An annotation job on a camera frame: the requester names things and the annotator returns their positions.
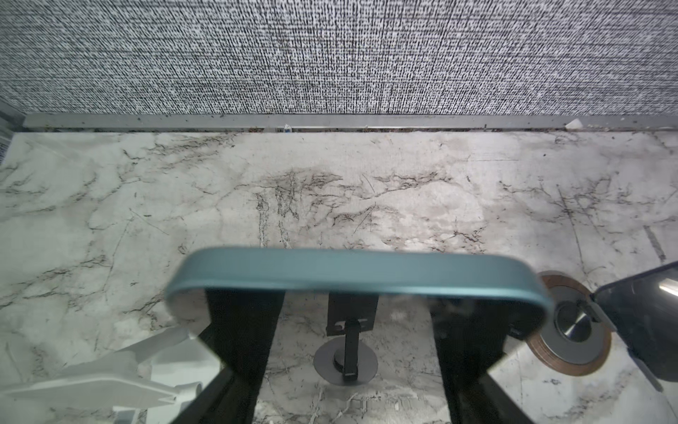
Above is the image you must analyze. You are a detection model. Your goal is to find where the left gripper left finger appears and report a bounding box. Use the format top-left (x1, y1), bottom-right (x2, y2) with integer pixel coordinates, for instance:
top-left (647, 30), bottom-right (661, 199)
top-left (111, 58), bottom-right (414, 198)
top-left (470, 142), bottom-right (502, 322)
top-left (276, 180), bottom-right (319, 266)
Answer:
top-left (169, 288), bottom-right (285, 423)

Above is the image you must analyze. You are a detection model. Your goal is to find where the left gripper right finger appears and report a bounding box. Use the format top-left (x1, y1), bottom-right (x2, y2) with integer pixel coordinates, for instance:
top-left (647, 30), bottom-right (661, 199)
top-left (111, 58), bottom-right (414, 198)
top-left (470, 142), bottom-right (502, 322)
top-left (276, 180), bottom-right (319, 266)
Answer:
top-left (428, 298), bottom-right (522, 423)

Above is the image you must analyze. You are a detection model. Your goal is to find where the teal-edged phone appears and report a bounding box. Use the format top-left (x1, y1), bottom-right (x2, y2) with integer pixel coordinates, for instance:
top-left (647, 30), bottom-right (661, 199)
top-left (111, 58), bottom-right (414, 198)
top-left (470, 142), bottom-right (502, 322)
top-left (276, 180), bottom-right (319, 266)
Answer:
top-left (165, 247), bottom-right (554, 338)

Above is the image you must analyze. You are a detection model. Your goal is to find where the black phone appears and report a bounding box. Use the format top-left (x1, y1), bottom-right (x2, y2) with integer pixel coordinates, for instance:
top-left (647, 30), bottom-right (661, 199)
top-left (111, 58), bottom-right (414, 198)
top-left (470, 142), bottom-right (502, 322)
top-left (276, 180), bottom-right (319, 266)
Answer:
top-left (593, 263), bottom-right (677, 383)

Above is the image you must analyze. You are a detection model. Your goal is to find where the wood-base stand, back right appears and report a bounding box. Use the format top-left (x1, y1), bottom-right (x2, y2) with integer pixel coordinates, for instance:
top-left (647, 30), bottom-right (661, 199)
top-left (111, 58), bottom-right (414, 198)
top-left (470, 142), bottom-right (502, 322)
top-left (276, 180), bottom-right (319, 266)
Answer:
top-left (523, 271), bottom-right (664, 393)

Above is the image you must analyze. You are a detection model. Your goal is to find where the white phone stand, left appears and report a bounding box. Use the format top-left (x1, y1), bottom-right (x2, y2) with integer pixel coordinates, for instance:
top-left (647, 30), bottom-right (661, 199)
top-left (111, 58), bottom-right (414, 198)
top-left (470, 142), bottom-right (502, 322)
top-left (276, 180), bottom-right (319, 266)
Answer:
top-left (1, 327), bottom-right (222, 423)

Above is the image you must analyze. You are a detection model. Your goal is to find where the purple round-base phone stand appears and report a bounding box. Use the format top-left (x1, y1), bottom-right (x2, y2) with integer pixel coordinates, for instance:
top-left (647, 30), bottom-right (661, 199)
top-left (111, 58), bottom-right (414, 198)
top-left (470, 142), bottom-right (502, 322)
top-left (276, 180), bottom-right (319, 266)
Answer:
top-left (314, 293), bottom-right (379, 386)

